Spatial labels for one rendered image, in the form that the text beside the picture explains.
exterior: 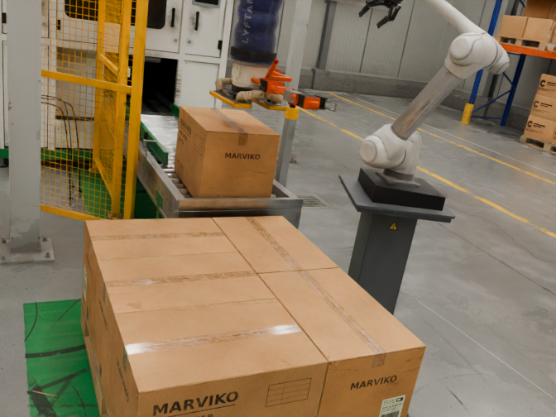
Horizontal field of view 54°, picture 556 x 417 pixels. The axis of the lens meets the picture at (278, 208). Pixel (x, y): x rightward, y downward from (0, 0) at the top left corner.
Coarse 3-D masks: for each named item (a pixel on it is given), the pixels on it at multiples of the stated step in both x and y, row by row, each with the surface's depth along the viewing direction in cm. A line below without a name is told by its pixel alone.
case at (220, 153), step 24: (192, 120) 295; (216, 120) 297; (240, 120) 306; (192, 144) 295; (216, 144) 275; (240, 144) 279; (264, 144) 284; (192, 168) 295; (216, 168) 279; (240, 168) 284; (264, 168) 290; (192, 192) 295; (216, 192) 284; (240, 192) 290; (264, 192) 295
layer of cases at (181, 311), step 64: (128, 256) 220; (192, 256) 228; (256, 256) 238; (320, 256) 248; (128, 320) 178; (192, 320) 183; (256, 320) 189; (320, 320) 196; (384, 320) 203; (128, 384) 159; (192, 384) 154; (256, 384) 164; (320, 384) 176; (384, 384) 189
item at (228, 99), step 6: (210, 90) 289; (216, 90) 288; (216, 96) 281; (222, 96) 277; (228, 96) 277; (234, 96) 270; (228, 102) 267; (234, 102) 265; (240, 102) 266; (246, 102) 268
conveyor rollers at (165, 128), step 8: (144, 120) 452; (152, 120) 455; (160, 120) 458; (168, 120) 462; (176, 120) 472; (152, 128) 430; (160, 128) 432; (168, 128) 435; (176, 128) 439; (160, 136) 408; (168, 136) 412; (176, 136) 421; (168, 144) 393; (152, 152) 363; (168, 168) 342; (168, 176) 325; (176, 176) 327; (176, 184) 311; (184, 192) 303
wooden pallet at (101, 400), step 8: (88, 328) 239; (88, 336) 253; (88, 344) 247; (88, 352) 242; (96, 360) 219; (96, 368) 233; (96, 376) 228; (96, 384) 218; (96, 392) 219; (104, 400) 200; (104, 408) 208; (104, 416) 208
